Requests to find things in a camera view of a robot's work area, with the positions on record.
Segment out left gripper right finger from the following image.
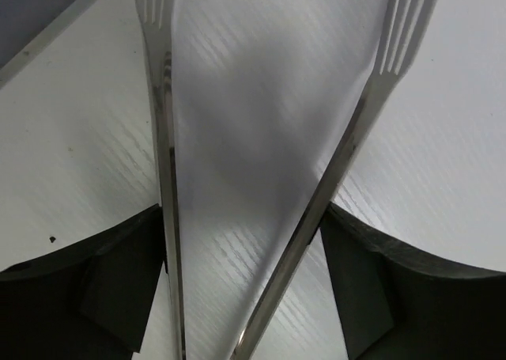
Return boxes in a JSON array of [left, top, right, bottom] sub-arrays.
[[320, 204, 505, 359]]

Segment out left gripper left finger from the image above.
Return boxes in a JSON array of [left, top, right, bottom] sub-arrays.
[[1, 206, 164, 359]]

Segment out metal tongs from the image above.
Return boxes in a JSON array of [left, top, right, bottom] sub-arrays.
[[135, 0, 436, 359]]

